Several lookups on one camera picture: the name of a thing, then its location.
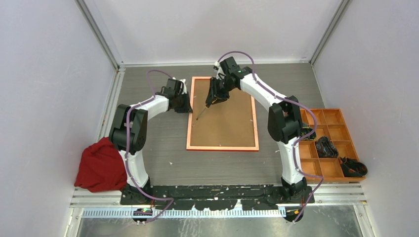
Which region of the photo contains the red picture frame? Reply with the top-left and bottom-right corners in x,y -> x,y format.
186,77 -> 259,152

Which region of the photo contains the white slotted cable duct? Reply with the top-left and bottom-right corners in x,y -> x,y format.
82,207 -> 286,219

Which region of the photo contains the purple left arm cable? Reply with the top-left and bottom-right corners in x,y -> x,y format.
124,69 -> 179,225

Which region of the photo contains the blue yellow rolled tie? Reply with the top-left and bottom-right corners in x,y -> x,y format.
300,123 -> 317,141

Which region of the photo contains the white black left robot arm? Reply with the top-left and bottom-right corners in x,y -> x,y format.
109,78 -> 192,204

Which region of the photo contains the orange compartment tray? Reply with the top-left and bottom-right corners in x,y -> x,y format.
299,109 -> 368,183

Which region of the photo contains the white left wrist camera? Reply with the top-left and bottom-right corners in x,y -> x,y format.
174,78 -> 187,94

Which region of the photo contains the red cloth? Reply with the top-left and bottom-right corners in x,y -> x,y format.
74,137 -> 127,193

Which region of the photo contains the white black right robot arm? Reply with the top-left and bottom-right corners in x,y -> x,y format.
205,57 -> 307,203

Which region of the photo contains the black yellow screwdriver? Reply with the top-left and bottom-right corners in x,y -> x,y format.
196,100 -> 215,120

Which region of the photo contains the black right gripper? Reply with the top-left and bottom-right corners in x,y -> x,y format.
206,77 -> 236,105

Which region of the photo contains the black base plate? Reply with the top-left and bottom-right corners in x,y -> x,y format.
120,185 -> 312,211

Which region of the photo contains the dark rolled tie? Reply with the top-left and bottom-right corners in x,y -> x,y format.
315,136 -> 338,158

